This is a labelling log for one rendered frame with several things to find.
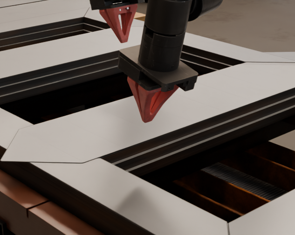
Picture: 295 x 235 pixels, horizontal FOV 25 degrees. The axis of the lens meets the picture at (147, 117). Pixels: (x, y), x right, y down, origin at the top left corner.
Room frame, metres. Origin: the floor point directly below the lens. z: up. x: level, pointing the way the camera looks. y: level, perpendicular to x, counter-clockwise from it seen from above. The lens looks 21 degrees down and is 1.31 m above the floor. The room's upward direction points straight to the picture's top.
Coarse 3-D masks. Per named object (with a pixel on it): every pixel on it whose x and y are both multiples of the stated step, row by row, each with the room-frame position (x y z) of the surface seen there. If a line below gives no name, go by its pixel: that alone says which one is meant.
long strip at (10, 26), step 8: (88, 8) 2.01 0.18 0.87; (40, 16) 1.91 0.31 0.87; (48, 16) 1.91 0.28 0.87; (56, 16) 1.91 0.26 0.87; (64, 16) 1.91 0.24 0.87; (72, 16) 1.91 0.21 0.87; (80, 16) 1.91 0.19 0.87; (0, 24) 1.81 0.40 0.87; (8, 24) 1.81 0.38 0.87; (16, 24) 1.81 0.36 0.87; (24, 24) 1.81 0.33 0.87; (32, 24) 1.81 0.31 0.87; (40, 24) 1.81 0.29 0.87; (0, 32) 1.73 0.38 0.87
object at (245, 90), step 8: (200, 80) 1.33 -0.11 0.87; (208, 80) 1.33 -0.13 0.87; (216, 80) 1.33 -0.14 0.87; (224, 80) 1.33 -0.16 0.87; (232, 80) 1.33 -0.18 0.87; (240, 80) 1.33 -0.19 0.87; (216, 88) 1.28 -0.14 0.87; (224, 88) 1.28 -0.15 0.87; (232, 88) 1.28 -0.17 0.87; (240, 88) 1.28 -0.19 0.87; (248, 88) 1.28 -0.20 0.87; (256, 88) 1.28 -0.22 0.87; (264, 88) 1.28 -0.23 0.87; (240, 96) 1.23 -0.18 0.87; (248, 96) 1.23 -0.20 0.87; (256, 96) 1.23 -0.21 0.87; (264, 96) 1.23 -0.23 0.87
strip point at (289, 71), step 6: (246, 66) 1.43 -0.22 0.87; (252, 66) 1.43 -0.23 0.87; (258, 66) 1.43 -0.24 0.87; (264, 66) 1.43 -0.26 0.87; (270, 66) 1.43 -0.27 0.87; (276, 66) 1.43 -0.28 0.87; (282, 66) 1.43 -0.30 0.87; (288, 66) 1.43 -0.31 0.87; (294, 66) 1.43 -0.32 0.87; (270, 72) 1.38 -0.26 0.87; (276, 72) 1.38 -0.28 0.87; (282, 72) 1.38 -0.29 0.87; (288, 72) 1.38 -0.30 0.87; (294, 72) 1.38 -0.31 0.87; (288, 78) 1.34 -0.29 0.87; (294, 78) 1.34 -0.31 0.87
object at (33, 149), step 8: (16, 136) 1.03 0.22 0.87; (24, 136) 1.03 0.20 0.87; (32, 136) 1.03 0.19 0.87; (16, 144) 1.00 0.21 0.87; (24, 144) 1.00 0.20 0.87; (32, 144) 1.00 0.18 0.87; (40, 144) 1.00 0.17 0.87; (48, 144) 1.00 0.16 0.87; (16, 152) 0.97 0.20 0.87; (24, 152) 0.97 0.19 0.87; (32, 152) 0.97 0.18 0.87; (40, 152) 0.97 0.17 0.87; (48, 152) 0.97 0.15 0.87; (56, 152) 0.97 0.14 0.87; (64, 152) 0.97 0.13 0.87; (32, 160) 0.94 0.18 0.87; (40, 160) 0.94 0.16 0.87; (48, 160) 0.94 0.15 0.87; (56, 160) 0.94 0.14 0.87; (64, 160) 0.94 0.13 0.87; (72, 160) 0.94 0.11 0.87
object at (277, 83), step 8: (216, 72) 1.38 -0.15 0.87; (224, 72) 1.38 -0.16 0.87; (232, 72) 1.38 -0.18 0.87; (240, 72) 1.38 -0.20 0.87; (248, 72) 1.38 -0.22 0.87; (256, 72) 1.38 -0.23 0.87; (264, 72) 1.38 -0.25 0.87; (248, 80) 1.33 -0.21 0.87; (256, 80) 1.33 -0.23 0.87; (264, 80) 1.33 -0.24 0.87; (272, 80) 1.33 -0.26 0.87; (280, 80) 1.33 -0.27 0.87; (288, 80) 1.33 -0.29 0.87; (272, 88) 1.28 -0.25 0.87; (280, 88) 1.28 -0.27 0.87; (288, 88) 1.28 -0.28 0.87
